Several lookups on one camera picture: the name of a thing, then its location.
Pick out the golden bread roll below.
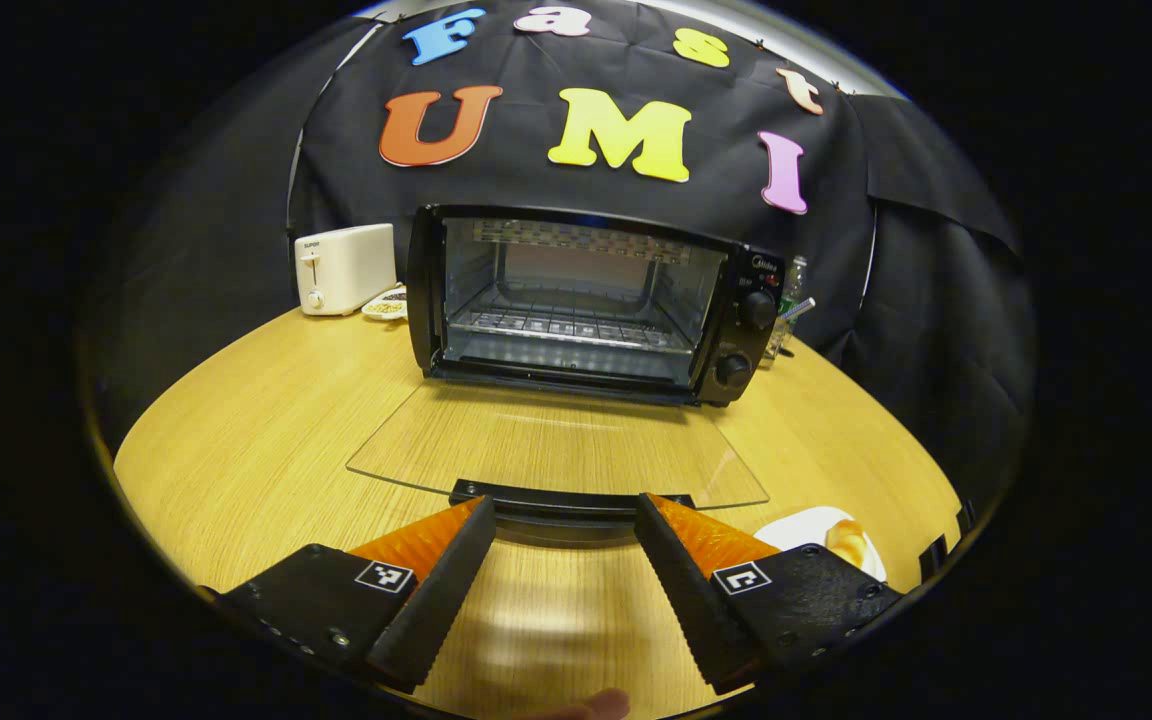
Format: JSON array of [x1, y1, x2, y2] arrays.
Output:
[[824, 518, 869, 569]]

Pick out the black electric oven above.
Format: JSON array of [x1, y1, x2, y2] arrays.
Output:
[[346, 204, 787, 546]]

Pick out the black backdrop cloth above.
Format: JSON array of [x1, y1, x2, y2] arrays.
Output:
[[86, 5, 1037, 501]]

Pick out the white toaster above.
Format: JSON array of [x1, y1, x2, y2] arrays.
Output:
[[294, 223, 398, 317]]

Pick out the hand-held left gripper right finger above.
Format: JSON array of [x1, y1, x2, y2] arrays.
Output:
[[633, 492, 905, 691]]

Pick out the white snack dish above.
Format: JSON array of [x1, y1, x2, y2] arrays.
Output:
[[361, 287, 409, 322]]

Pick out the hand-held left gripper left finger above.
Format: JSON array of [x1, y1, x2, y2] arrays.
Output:
[[198, 495, 497, 693]]

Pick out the clear plastic water bottle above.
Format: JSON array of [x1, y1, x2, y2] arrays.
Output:
[[774, 255, 809, 346]]

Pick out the white plate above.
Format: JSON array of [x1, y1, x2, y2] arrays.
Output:
[[751, 506, 887, 583]]

